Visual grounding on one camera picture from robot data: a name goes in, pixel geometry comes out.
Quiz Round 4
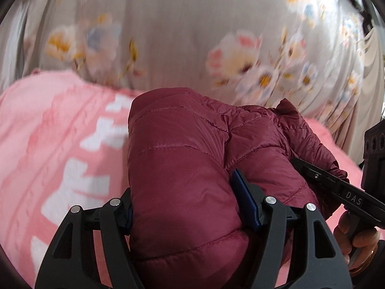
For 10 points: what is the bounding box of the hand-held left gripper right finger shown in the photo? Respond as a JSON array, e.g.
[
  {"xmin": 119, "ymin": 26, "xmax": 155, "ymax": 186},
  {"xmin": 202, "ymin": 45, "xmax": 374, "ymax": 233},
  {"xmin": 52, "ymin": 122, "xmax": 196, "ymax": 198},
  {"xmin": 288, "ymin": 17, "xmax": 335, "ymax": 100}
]
[{"xmin": 231, "ymin": 169, "xmax": 351, "ymax": 289}]

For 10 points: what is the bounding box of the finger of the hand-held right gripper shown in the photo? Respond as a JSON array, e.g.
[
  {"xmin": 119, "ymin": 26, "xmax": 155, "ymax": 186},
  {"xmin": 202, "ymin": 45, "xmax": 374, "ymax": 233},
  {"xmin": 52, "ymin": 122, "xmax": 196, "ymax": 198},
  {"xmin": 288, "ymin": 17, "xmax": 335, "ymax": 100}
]
[{"xmin": 289, "ymin": 157, "xmax": 346, "ymax": 201}]

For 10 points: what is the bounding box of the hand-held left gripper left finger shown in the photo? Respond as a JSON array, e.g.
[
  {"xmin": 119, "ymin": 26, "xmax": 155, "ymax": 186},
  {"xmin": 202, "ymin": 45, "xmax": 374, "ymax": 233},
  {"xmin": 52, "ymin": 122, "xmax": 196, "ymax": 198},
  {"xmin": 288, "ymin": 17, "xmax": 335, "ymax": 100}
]
[{"xmin": 35, "ymin": 188, "xmax": 144, "ymax": 289}]

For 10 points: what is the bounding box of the maroon down jacket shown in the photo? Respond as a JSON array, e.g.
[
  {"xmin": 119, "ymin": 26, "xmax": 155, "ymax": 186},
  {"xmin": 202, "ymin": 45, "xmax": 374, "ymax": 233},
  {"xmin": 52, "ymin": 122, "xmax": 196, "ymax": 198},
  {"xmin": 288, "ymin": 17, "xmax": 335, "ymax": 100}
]
[{"xmin": 126, "ymin": 87, "xmax": 349, "ymax": 289}]

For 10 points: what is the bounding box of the person's right hand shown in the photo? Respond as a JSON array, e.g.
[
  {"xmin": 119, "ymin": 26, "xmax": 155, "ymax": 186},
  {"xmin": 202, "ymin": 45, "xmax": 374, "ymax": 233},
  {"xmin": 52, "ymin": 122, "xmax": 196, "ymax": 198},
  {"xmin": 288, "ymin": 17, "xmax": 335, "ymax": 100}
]
[{"xmin": 333, "ymin": 211, "xmax": 380, "ymax": 273}]

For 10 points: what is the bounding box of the pink printed blanket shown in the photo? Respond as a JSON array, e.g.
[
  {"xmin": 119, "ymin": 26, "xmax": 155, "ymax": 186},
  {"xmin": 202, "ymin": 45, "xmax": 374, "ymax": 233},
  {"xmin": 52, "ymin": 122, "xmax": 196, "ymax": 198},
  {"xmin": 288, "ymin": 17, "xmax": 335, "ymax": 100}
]
[{"xmin": 0, "ymin": 69, "xmax": 366, "ymax": 289}]

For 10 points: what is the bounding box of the grey floral duvet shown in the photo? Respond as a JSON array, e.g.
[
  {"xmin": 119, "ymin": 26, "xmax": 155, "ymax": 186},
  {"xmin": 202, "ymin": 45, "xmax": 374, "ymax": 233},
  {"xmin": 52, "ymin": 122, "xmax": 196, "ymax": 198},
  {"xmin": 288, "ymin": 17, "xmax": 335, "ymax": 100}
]
[{"xmin": 22, "ymin": 0, "xmax": 370, "ymax": 151}]

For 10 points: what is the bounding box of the light grey bed sheet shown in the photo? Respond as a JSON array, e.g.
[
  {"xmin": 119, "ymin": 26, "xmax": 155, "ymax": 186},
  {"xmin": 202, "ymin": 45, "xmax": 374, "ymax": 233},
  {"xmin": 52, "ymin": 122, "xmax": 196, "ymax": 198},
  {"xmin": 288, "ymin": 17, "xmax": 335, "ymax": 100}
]
[{"xmin": 0, "ymin": 3, "xmax": 32, "ymax": 85}]

